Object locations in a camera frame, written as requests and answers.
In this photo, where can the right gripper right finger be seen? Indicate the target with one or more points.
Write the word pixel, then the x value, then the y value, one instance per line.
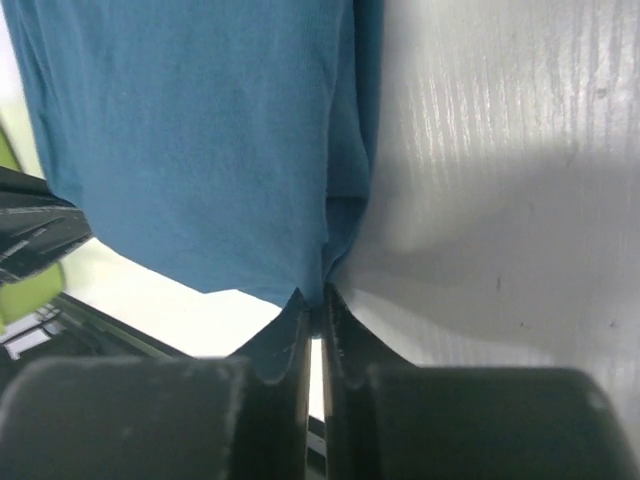
pixel 353 348

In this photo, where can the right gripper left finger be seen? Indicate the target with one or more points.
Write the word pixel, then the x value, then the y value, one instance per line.
pixel 281 350

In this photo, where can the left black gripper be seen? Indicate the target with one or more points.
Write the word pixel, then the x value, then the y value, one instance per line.
pixel 37 228

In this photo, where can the dark blue t shirt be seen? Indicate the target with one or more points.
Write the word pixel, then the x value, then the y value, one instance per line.
pixel 223 144

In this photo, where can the lime green plastic basket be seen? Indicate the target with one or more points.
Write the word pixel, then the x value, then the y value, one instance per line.
pixel 26 296

